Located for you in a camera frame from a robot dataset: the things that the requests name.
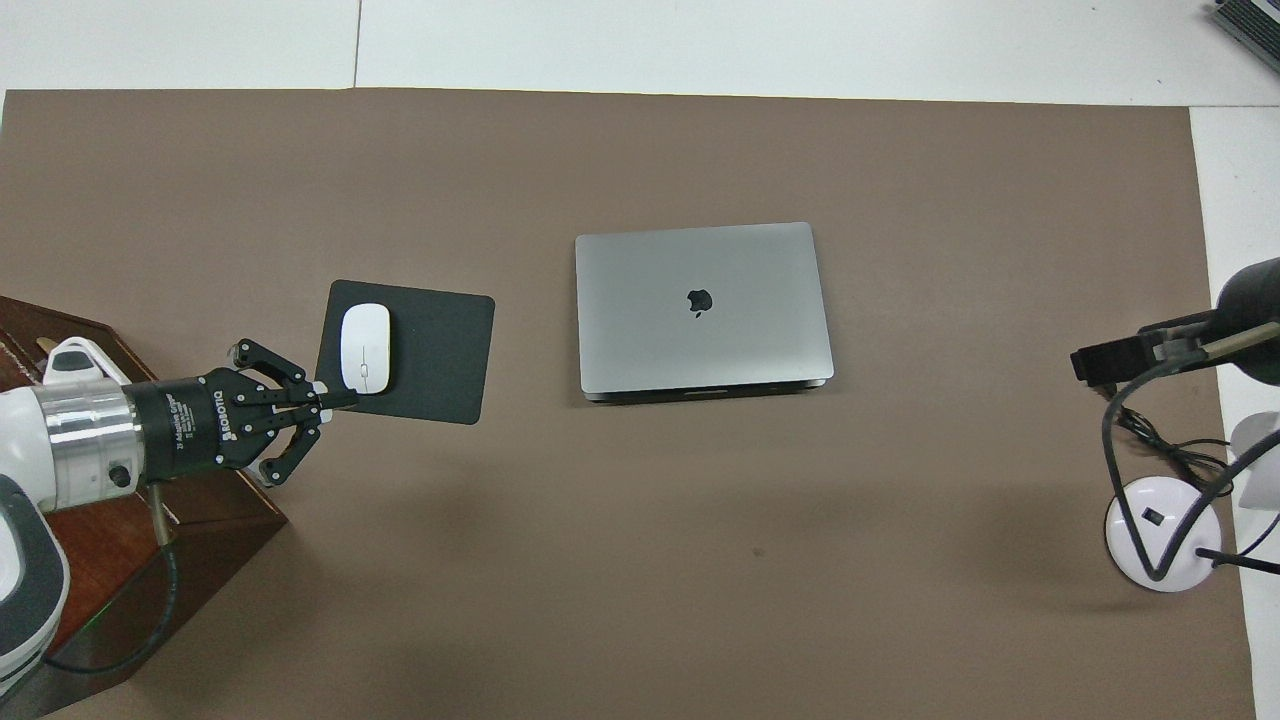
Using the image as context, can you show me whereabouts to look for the grey ribbed device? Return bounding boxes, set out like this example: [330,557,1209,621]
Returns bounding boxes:
[1207,0,1280,73]

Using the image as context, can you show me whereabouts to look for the grey Apple laptop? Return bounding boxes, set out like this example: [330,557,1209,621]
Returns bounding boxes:
[574,222,835,404]

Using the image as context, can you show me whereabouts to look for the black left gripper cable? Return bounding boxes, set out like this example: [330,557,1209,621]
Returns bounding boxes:
[44,484,183,674]

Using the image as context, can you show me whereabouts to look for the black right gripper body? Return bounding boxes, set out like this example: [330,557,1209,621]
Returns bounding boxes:
[1213,257,1280,383]

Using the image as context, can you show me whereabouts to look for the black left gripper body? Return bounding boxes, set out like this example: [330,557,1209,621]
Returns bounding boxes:
[127,370,253,483]

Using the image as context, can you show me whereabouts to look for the white desk lamp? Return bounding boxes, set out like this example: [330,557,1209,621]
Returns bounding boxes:
[1105,410,1280,593]

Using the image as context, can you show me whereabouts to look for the white computer mouse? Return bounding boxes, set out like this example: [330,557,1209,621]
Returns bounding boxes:
[340,303,392,395]

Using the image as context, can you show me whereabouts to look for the black mouse pad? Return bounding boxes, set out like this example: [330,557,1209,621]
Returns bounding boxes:
[311,279,496,426]

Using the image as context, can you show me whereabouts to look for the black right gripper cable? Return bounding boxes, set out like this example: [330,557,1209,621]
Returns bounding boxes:
[1102,322,1280,582]

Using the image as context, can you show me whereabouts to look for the dark brown wooden box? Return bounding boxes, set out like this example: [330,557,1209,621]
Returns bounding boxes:
[0,295,289,719]

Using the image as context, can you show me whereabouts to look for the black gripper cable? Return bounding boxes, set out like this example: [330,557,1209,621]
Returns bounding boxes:
[1102,322,1280,582]
[44,484,183,674]

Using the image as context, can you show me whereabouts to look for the black lamp power cable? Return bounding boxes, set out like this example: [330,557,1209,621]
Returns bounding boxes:
[1100,385,1280,566]

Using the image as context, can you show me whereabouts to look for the large brown table mat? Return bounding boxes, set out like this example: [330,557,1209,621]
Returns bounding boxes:
[0,88,1258,720]

